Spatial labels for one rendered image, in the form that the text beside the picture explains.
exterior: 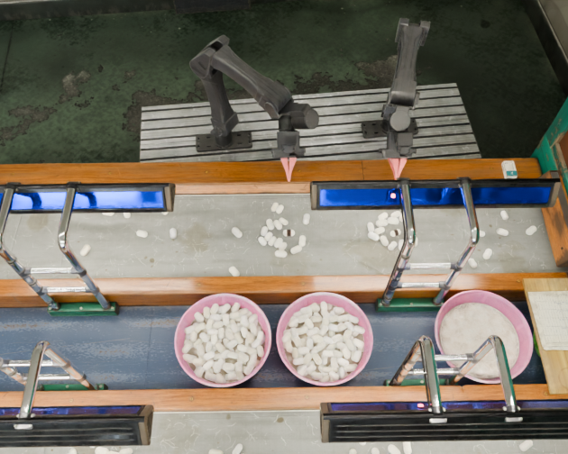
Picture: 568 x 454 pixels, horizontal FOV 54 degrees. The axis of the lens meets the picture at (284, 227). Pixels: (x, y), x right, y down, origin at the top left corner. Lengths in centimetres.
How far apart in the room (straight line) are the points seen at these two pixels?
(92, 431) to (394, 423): 60
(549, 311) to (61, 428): 128
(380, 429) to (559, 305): 76
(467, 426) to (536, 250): 79
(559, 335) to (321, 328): 65
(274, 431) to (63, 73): 245
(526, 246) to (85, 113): 226
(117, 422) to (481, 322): 103
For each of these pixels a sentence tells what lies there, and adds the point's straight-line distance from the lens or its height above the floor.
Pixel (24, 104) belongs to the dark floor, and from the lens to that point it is 335.
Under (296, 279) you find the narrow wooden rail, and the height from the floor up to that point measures 76.
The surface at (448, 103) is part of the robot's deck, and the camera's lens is 224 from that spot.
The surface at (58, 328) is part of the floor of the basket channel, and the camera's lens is 182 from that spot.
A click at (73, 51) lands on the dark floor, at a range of 354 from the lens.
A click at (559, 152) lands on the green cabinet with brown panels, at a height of 87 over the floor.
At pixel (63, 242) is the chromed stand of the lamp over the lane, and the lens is 141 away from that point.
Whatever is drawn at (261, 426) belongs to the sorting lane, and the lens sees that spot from 155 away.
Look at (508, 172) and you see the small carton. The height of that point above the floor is 78.
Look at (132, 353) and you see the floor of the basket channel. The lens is 172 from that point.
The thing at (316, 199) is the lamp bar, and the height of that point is 108.
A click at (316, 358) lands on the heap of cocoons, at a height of 74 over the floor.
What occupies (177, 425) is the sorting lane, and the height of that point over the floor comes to 74.
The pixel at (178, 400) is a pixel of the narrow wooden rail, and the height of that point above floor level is 76.
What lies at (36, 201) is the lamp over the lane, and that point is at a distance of 154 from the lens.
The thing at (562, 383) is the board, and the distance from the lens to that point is 170.
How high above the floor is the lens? 227
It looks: 60 degrees down
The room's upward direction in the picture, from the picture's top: straight up
